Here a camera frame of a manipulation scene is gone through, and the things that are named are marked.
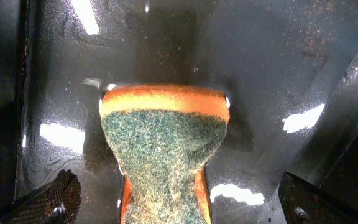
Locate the black water tray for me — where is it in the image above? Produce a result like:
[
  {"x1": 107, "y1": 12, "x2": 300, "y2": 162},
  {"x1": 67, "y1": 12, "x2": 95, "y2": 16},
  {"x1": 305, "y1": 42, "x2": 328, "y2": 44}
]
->
[{"x1": 0, "y1": 1, "x2": 358, "y2": 223}]

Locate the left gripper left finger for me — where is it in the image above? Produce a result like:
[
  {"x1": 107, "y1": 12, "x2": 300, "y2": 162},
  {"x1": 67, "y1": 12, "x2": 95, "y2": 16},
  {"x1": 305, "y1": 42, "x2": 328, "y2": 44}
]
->
[{"x1": 0, "y1": 169, "x2": 81, "y2": 224}]

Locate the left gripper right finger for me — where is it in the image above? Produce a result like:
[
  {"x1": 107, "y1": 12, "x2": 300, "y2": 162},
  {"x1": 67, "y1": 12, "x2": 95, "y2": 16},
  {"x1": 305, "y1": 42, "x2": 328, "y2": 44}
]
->
[{"x1": 278, "y1": 172, "x2": 358, "y2": 224}]

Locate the green and yellow sponge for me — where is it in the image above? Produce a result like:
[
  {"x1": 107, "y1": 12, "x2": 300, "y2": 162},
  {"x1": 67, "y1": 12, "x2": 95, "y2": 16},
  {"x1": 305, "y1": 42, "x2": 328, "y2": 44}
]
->
[{"x1": 99, "y1": 85, "x2": 230, "y2": 223}]

